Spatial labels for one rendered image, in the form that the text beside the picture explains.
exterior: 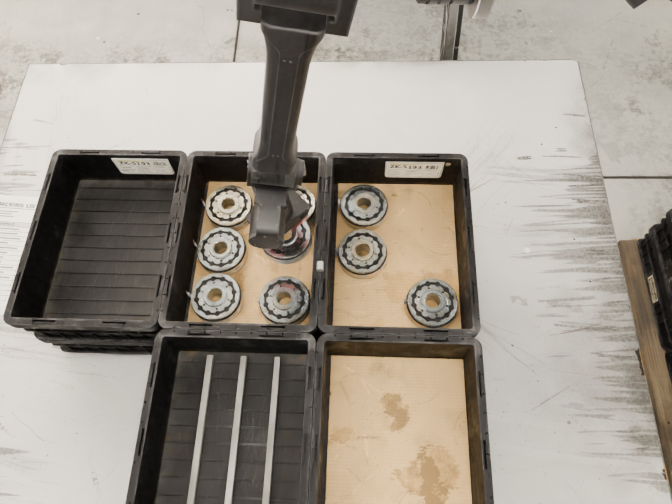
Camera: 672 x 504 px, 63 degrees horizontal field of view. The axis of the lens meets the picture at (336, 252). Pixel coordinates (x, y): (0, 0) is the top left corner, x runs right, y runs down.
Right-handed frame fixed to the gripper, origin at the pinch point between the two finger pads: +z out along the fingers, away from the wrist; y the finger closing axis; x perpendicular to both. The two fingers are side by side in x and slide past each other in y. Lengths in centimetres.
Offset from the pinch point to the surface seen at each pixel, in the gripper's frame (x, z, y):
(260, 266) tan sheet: 2.0, 11.1, -6.7
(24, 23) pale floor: 217, 99, -3
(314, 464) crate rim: -36.4, -0.3, -23.4
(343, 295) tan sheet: -14.9, 11.0, 2.1
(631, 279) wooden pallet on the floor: -59, 82, 92
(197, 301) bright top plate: 3.5, 7.9, -21.4
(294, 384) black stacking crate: -22.1, 10.4, -17.3
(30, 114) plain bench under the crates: 88, 26, -24
